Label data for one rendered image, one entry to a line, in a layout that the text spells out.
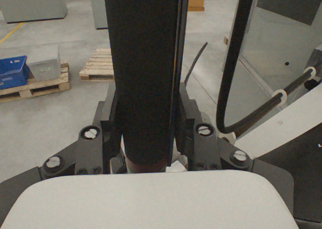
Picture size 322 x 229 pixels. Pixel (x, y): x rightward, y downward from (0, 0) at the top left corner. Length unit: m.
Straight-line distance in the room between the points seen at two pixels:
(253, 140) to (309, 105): 0.16
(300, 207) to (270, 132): 0.37
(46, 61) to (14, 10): 4.76
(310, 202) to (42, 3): 7.36
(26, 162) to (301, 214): 2.23
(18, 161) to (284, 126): 2.23
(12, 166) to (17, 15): 5.94
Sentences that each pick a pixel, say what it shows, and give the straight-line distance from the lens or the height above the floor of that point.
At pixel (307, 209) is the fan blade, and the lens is 0.22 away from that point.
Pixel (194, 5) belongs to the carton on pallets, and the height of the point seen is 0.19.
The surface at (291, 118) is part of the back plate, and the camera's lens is 0.57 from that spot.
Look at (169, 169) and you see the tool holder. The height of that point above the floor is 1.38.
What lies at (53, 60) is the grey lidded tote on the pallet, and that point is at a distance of 3.02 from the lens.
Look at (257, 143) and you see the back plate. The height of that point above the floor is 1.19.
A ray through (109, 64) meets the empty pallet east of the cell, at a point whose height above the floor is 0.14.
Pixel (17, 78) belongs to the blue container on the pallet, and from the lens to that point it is 3.22.
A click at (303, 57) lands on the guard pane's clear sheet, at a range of 1.09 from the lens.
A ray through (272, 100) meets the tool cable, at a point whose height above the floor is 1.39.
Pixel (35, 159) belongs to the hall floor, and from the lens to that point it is 2.27.
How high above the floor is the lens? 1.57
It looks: 39 degrees down
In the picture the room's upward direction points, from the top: 2 degrees clockwise
